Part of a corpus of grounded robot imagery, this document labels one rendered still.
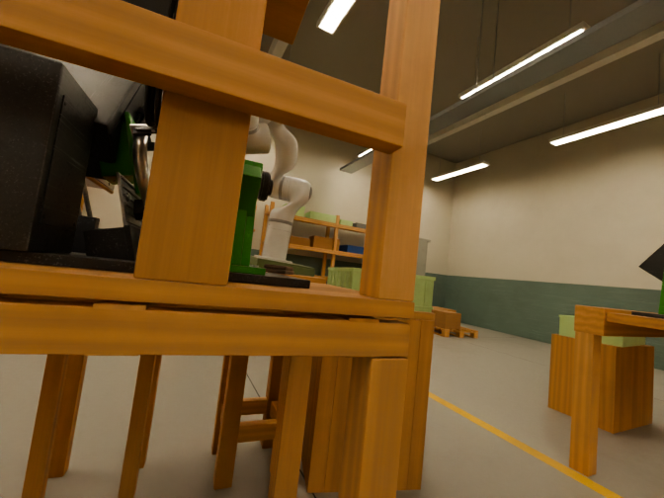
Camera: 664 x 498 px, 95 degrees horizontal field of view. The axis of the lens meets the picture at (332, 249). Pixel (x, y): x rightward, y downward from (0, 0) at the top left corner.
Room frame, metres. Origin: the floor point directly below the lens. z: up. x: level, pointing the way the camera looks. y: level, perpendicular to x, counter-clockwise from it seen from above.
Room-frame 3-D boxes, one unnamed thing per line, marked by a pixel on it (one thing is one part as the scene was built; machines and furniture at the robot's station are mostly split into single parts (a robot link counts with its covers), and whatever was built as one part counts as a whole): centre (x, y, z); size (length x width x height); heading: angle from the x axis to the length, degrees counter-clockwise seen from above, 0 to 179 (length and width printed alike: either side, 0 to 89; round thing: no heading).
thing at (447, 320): (6.35, -2.38, 0.22); 1.20 x 0.81 x 0.44; 21
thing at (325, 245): (6.76, 0.04, 1.12); 3.01 x 0.54 x 2.23; 116
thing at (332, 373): (1.73, -0.20, 0.40); 0.68 x 0.52 x 0.79; 11
